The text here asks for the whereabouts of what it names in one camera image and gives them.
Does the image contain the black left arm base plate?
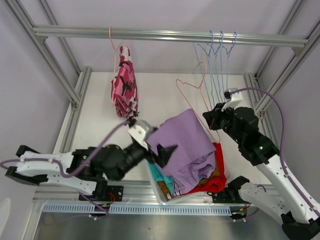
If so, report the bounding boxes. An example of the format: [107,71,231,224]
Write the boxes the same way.
[86,185,124,202]

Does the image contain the blue wire hanger teal trousers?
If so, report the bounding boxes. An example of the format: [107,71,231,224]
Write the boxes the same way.
[193,30,219,109]

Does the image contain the pink wire hanger lilac trousers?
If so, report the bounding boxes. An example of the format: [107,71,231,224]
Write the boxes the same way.
[175,61,221,144]

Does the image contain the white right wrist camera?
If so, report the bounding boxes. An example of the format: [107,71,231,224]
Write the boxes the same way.
[221,88,243,112]

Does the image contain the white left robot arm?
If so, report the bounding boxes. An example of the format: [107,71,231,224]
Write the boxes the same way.
[0,141,177,202]

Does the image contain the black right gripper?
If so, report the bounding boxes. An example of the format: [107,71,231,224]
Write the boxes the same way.
[202,102,244,145]

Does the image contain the pink wire hanger camouflage trousers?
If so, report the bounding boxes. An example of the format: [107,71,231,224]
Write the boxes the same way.
[108,26,124,106]

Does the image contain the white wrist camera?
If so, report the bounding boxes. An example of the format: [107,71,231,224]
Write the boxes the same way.
[127,120,154,150]
[221,88,243,112]

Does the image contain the white slotted cable duct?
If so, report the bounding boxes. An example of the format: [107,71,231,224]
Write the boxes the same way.
[42,203,232,217]

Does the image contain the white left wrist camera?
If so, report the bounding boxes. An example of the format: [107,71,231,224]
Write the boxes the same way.
[127,120,154,150]

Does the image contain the white plastic mesh basket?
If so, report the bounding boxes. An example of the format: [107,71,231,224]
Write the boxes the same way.
[147,159,235,206]

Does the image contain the right aluminium frame struts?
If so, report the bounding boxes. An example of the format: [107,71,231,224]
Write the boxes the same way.
[243,0,320,116]

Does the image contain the blue wire hanger brown trousers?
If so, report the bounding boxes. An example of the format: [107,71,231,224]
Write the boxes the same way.
[213,31,224,100]

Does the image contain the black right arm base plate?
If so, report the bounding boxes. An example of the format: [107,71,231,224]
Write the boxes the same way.
[206,187,247,204]

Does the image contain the left aluminium frame struts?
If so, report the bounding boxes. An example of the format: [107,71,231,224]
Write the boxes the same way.
[4,0,92,153]

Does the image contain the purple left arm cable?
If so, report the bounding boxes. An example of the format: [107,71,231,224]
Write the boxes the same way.
[0,119,133,222]

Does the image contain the red trousers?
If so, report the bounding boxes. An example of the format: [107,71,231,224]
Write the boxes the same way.
[187,142,227,194]

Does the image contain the aluminium hanging rail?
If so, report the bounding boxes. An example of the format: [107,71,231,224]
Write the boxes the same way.
[32,25,309,49]

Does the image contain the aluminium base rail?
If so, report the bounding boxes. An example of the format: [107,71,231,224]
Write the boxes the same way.
[32,177,281,206]

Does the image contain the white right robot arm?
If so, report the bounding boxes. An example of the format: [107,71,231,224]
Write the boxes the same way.
[202,103,320,240]

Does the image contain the aluminium frame struts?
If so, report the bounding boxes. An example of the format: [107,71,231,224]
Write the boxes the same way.
[243,0,320,116]
[4,0,92,153]

